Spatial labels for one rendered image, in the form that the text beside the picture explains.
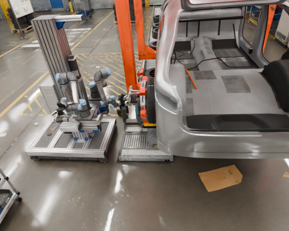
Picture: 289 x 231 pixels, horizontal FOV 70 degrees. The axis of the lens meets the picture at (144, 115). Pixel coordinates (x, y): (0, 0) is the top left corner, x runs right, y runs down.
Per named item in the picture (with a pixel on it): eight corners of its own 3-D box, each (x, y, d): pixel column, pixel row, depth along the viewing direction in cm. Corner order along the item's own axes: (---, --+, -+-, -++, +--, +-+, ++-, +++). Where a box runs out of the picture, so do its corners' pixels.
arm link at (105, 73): (95, 83, 326) (98, 68, 276) (103, 80, 332) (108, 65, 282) (97, 90, 325) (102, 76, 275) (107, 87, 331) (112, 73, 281)
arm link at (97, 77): (91, 72, 270) (102, 107, 287) (99, 70, 274) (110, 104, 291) (89, 72, 280) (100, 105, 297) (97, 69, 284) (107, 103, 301)
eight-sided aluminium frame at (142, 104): (147, 127, 294) (144, 94, 262) (142, 127, 295) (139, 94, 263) (148, 105, 338) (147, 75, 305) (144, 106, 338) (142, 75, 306)
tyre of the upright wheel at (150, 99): (164, 101, 344) (165, 133, 299) (150, 101, 346) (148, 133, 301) (163, 67, 296) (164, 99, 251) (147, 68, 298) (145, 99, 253)
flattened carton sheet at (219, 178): (246, 182, 278) (246, 180, 276) (208, 192, 270) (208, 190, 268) (233, 165, 302) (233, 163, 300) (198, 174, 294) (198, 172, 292)
